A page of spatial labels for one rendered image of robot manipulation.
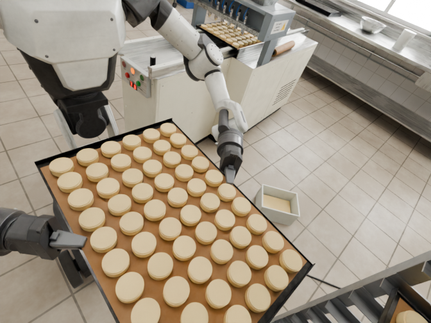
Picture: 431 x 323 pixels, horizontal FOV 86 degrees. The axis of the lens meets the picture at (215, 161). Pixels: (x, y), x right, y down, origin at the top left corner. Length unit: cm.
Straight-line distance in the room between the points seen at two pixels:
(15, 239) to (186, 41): 70
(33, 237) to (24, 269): 118
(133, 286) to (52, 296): 114
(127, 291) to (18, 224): 24
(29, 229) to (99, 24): 49
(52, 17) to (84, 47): 9
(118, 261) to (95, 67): 53
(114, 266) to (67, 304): 109
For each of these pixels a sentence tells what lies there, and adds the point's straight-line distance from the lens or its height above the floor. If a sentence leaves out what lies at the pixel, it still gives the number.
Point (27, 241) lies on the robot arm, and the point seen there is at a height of 105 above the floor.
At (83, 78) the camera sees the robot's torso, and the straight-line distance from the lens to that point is 79.
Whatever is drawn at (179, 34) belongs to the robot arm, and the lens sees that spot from 86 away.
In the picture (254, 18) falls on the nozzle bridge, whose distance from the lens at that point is 182.
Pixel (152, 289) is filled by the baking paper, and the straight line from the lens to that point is 53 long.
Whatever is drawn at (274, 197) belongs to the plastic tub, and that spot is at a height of 5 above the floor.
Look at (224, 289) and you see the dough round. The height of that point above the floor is 102.
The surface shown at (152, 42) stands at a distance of 168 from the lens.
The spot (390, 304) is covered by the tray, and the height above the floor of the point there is 114.
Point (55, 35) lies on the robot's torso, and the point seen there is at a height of 124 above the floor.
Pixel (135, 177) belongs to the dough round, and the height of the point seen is 102.
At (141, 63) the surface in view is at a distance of 150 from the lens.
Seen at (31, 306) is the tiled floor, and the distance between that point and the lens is 165.
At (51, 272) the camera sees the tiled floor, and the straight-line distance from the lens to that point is 167.
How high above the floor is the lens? 152
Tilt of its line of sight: 46 degrees down
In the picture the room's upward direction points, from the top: 19 degrees clockwise
